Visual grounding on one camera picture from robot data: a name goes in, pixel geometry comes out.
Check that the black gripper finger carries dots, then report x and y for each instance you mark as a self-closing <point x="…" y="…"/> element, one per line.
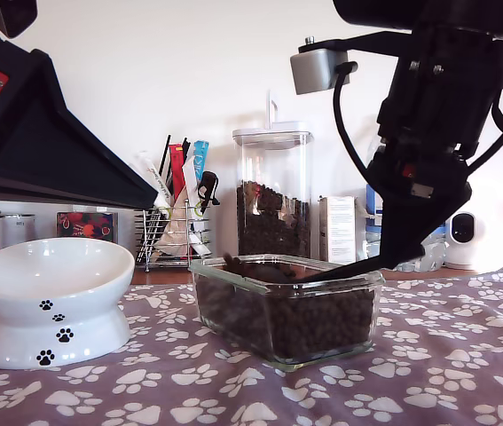
<point x="437" y="217"/>
<point x="56" y="197"/>
<point x="399" y="226"/>
<point x="42" y="142"/>

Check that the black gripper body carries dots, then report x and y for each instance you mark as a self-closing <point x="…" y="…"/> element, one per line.
<point x="446" y="111"/>

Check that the black plastic measuring scoop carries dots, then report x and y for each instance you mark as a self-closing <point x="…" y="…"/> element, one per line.
<point x="348" y="270"/>

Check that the white paw print cat bowl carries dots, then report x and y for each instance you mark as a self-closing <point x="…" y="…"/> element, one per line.
<point x="56" y="266"/>

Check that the brown cat food kibble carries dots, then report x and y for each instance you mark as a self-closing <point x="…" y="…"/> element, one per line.
<point x="273" y="231"/>
<point x="313" y="324"/>

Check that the rectangular clear glass food dish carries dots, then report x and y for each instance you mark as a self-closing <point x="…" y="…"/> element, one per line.
<point x="287" y="365"/>

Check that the large clear water bottle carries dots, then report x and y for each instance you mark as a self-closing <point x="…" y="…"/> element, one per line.
<point x="373" y="231"/>

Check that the white tissue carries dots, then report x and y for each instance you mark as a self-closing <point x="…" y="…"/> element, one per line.
<point x="93" y="209"/>

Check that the red floral tissue box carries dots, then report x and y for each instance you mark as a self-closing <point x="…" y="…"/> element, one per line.
<point x="87" y="228"/>

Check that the silver tin can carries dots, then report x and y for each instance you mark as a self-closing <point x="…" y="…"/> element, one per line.
<point x="20" y="228"/>

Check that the small white cardboard box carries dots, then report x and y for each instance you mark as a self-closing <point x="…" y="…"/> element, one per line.
<point x="340" y="231"/>

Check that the white sachet green lettering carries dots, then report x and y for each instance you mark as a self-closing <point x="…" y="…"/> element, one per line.
<point x="163" y="206"/>

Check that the thin black stick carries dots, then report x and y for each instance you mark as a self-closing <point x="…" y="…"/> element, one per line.
<point x="186" y="148"/>
<point x="164" y="155"/>

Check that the beige paper packet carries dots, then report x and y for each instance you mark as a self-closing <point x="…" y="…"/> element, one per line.
<point x="173" y="235"/>

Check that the tall clear jar white lid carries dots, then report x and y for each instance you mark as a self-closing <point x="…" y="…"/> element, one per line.
<point x="273" y="155"/>

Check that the blue sachet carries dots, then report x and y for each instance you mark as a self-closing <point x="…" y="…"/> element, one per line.
<point x="201" y="160"/>

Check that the black clip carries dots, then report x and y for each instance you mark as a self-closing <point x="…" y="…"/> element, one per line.
<point x="209" y="179"/>

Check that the purple paw print tablecloth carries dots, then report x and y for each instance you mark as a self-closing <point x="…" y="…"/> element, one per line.
<point x="233" y="390"/>

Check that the small white round camera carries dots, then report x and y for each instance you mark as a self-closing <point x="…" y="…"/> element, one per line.
<point x="464" y="255"/>

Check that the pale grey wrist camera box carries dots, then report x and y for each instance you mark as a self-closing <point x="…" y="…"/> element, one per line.
<point x="313" y="71"/>

